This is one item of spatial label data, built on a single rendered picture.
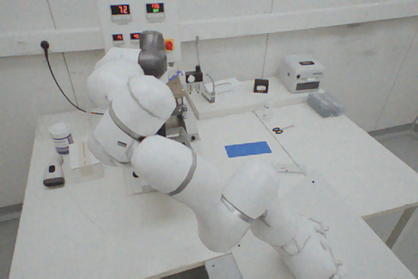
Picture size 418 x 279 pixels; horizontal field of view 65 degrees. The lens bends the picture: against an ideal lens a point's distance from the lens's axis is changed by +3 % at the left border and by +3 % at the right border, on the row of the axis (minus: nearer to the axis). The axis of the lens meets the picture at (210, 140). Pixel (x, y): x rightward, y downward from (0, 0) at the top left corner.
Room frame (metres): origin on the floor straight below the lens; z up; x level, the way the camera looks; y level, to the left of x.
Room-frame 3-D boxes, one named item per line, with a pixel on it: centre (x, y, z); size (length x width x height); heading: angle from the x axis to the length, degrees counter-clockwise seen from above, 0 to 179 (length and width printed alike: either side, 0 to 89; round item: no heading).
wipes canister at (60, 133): (1.22, 0.71, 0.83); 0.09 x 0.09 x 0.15
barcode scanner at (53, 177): (1.05, 0.69, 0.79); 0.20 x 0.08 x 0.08; 19
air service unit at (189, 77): (1.43, 0.09, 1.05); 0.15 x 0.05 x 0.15; 107
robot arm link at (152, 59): (0.99, 0.20, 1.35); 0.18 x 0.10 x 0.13; 176
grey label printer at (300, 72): (1.90, -0.57, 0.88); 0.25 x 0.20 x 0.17; 13
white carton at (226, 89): (1.74, -0.07, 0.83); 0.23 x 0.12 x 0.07; 119
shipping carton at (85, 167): (1.10, 0.56, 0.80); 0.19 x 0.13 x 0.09; 19
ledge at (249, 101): (1.81, -0.28, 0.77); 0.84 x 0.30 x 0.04; 109
